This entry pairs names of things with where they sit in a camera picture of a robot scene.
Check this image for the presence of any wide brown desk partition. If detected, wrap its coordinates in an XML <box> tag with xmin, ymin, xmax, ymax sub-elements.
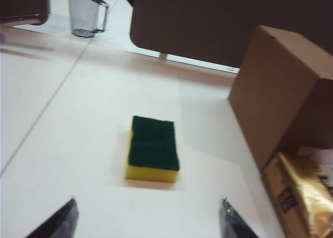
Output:
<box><xmin>129</xmin><ymin>0</ymin><xmax>333</xmax><ymax>68</ymax></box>

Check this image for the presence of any narrow brown desk partition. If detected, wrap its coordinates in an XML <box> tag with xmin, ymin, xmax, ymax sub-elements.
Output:
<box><xmin>0</xmin><ymin>0</ymin><xmax>50</xmax><ymax>27</ymax></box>

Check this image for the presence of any yellow sponge with green scourer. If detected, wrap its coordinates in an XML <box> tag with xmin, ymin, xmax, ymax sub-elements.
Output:
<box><xmin>124</xmin><ymin>115</ymin><xmax>181</xmax><ymax>183</ymax></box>

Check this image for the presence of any clear plastic measuring cup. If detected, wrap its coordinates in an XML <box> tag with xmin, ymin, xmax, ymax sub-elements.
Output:
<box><xmin>67</xmin><ymin>0</ymin><xmax>109</xmax><ymax>38</ymax></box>

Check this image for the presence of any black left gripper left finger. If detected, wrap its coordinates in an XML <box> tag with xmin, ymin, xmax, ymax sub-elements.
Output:
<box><xmin>24</xmin><ymin>197</ymin><xmax>80</xmax><ymax>238</ymax></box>

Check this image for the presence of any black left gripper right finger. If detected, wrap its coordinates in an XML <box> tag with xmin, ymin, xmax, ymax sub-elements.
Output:
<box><xmin>218</xmin><ymin>196</ymin><xmax>260</xmax><ymax>238</ymax></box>

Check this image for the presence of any gold tissue pack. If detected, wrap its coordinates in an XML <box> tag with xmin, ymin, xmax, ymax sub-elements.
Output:
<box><xmin>261</xmin><ymin>151</ymin><xmax>333</xmax><ymax>238</ymax></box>

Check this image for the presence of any brown cardboard box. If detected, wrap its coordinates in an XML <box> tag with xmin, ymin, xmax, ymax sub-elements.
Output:
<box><xmin>228</xmin><ymin>24</ymin><xmax>333</xmax><ymax>171</ymax></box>

